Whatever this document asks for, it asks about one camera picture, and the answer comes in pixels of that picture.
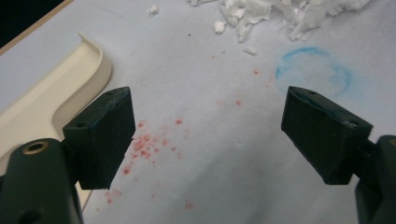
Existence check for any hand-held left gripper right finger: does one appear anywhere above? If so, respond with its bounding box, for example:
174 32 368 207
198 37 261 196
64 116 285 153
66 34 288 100
280 86 396 224

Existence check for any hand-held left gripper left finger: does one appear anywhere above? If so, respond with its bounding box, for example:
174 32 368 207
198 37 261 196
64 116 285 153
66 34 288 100
0 86 136 224

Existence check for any cream plastic tray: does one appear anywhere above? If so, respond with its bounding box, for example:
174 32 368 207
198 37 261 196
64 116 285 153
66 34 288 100
0 32 113 210

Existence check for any pile of white paper scraps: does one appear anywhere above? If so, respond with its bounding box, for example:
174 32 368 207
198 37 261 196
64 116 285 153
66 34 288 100
147 0 373 56

